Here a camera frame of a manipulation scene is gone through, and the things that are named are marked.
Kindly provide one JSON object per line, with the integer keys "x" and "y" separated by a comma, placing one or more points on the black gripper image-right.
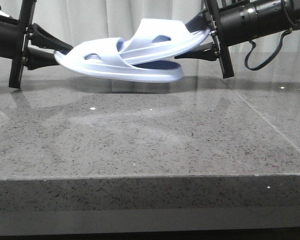
{"x": 207, "y": 51}

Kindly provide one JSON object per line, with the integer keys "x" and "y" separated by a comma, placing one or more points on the light blue slipper image-left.
{"x": 100, "y": 58}

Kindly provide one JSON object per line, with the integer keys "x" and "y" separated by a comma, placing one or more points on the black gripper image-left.
{"x": 40, "y": 38}

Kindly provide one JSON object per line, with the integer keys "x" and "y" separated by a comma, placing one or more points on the pale green curtain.
{"x": 76, "y": 21}

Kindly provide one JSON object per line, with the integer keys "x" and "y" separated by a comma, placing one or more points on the light blue slipper image-right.
{"x": 157, "y": 39}

